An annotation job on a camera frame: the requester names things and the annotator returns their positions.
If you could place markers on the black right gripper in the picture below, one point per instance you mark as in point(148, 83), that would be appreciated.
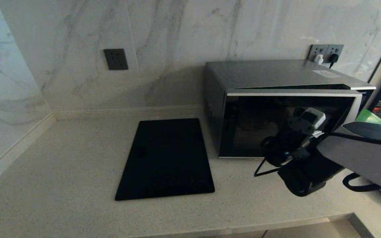
point(281, 148)

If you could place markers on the black glass microwave door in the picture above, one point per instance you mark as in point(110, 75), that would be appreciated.
point(250, 125)

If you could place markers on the white power plug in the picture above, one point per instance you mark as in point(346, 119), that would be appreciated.
point(318, 59)

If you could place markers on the black induction cooktop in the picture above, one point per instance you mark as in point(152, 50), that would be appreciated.
point(164, 158)

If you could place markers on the beige cabinet front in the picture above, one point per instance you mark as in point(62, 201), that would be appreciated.
point(309, 229)

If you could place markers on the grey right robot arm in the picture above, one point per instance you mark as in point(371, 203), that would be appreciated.
point(369, 162)

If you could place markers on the dark grey single wall socket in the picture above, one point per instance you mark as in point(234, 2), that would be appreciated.
point(115, 59)

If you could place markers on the silver microwave oven body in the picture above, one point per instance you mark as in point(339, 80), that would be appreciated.
point(270, 72)

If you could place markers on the green cutting board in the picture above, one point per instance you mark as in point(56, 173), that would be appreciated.
point(369, 117)

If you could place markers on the black power plug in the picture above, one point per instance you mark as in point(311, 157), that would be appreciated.
point(333, 58)

